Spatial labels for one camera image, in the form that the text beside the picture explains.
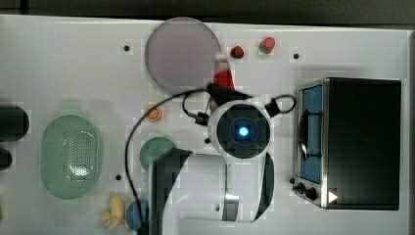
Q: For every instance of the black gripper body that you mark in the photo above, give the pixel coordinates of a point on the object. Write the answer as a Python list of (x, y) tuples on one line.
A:
[(221, 95)]

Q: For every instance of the red felt ketchup bottle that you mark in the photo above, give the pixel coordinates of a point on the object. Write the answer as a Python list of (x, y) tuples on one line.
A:
[(223, 77)]

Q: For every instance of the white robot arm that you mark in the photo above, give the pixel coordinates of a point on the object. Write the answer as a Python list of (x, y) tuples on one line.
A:
[(233, 181)]

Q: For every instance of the grey round plate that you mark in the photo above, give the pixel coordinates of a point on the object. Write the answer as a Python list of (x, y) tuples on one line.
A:
[(180, 53)]

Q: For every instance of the dark red felt strawberry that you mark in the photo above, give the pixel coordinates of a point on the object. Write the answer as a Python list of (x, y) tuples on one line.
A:
[(237, 52)]

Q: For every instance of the orange slice toy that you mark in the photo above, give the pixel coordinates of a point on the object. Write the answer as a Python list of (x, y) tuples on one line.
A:
[(153, 113)]

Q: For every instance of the red green felt strawberry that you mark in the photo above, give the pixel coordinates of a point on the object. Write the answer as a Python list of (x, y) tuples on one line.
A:
[(267, 45)]

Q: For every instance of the small green bowl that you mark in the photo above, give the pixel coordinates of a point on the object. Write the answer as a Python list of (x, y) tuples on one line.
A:
[(154, 148)]

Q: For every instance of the black steel toaster oven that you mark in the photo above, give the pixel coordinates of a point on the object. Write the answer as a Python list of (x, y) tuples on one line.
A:
[(348, 144)]

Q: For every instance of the small blue bowl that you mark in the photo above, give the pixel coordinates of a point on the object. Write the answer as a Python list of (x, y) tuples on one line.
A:
[(137, 214)]

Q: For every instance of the yellow felt banana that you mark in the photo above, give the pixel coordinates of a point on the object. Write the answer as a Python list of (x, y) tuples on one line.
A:
[(116, 215)]

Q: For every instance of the green perforated oval basket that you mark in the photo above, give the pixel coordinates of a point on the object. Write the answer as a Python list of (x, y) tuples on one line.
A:
[(70, 157)]

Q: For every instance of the black cylinder at left edge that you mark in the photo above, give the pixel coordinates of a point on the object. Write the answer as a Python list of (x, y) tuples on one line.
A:
[(14, 123)]

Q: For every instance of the small black object left edge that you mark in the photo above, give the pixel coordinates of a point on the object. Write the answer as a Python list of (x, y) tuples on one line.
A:
[(6, 159)]

